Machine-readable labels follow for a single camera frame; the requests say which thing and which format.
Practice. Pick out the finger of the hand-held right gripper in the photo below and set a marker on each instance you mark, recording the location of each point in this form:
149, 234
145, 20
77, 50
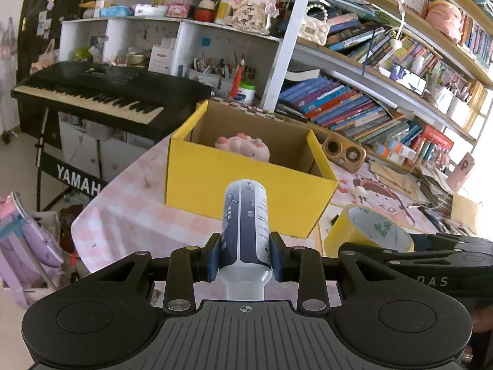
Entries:
423, 259
421, 243

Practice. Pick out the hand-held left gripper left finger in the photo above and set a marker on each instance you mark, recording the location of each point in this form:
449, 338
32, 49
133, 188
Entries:
214, 256

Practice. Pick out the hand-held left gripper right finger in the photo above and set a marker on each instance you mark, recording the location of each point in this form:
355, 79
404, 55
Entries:
276, 256

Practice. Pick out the white bottle with blue label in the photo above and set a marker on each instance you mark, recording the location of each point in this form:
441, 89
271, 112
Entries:
246, 231

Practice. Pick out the yellow tape roll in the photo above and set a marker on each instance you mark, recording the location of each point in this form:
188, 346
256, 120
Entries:
335, 235

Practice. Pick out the yellow cardboard box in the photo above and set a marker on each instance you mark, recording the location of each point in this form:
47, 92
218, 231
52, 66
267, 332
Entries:
192, 185

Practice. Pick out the pink plush paw toy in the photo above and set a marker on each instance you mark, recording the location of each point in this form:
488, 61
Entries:
246, 146

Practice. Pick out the pink printed desktop cloth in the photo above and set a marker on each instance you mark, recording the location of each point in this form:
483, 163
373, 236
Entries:
127, 208

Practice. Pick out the pile of papers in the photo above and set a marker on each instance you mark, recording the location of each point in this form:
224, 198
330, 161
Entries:
439, 196

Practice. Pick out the brown cardboard sheet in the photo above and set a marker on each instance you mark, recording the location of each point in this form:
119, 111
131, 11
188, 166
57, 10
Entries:
393, 177

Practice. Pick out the wooden retro radio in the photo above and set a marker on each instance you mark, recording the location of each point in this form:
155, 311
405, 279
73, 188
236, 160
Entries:
342, 164

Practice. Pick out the black keyboard stand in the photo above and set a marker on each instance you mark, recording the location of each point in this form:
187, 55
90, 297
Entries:
77, 179

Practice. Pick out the row of colourful books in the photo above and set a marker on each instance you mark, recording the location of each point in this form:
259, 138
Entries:
477, 38
358, 36
339, 104

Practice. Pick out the white tub with green lid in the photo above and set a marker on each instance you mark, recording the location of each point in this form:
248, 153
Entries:
246, 94

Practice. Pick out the reflective smartphone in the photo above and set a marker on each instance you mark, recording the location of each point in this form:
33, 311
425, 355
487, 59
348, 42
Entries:
410, 79

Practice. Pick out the white pen holder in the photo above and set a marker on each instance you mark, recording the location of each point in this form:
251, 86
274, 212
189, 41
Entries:
204, 79

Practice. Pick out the white cabinet with pink stickers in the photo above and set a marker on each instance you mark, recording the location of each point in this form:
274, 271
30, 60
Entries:
77, 138

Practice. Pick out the purple backpack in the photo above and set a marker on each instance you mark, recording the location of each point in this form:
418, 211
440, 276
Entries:
27, 246

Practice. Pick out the pen holder with pens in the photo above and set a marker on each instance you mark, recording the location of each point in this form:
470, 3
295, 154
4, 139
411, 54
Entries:
219, 67

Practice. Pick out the white hanging ornament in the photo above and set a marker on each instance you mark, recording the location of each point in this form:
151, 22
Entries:
396, 44

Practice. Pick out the white box with red label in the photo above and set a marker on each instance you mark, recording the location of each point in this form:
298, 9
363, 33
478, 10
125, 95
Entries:
161, 59

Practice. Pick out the white bookshelf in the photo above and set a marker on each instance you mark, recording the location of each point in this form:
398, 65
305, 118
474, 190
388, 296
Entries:
285, 46

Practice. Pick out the black electronic keyboard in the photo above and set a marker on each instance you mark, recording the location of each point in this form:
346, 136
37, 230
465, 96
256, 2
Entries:
96, 81

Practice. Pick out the blue sticky note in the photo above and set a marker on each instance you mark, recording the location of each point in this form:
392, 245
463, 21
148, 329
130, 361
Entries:
206, 41

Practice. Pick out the white cubby shelf unit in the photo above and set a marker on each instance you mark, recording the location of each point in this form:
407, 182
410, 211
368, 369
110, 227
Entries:
185, 34

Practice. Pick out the pink plush cushion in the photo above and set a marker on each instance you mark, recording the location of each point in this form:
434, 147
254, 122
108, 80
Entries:
443, 19

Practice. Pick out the cream quilted pearl handbag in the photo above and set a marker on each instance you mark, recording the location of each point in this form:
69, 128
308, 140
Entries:
314, 31

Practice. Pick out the green toy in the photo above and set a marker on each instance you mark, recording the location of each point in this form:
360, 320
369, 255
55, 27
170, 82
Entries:
82, 53

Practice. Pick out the red white round jar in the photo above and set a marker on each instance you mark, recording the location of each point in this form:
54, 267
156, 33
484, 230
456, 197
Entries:
204, 11

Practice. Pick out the pink white ceramic ornament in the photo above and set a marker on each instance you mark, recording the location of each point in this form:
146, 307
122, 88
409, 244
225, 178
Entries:
252, 11

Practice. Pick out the white yellow bottle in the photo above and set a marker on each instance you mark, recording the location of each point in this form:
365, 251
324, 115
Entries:
223, 9

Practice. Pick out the pink small box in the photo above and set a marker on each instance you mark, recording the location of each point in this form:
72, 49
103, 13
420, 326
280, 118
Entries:
178, 9

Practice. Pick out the white tissue pack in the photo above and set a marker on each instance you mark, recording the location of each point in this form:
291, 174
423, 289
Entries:
150, 10

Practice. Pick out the pink handbag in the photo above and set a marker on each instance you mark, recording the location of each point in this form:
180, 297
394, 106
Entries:
44, 59

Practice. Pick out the blue tissue pack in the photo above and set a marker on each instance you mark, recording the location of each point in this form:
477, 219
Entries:
115, 11

